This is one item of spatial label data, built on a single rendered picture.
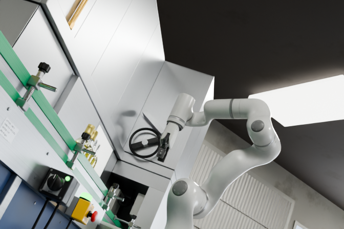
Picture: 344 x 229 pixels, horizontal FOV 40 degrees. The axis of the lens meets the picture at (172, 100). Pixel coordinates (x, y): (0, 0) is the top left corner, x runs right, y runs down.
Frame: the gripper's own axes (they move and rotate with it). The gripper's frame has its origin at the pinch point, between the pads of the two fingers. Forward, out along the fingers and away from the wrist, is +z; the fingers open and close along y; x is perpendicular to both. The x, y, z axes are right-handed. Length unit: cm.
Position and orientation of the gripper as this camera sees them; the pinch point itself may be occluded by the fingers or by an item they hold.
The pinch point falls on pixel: (161, 155)
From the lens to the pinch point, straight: 212.4
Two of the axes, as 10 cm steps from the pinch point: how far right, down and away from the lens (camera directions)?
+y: -0.6, -4.4, -8.9
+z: -3.8, 8.4, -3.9
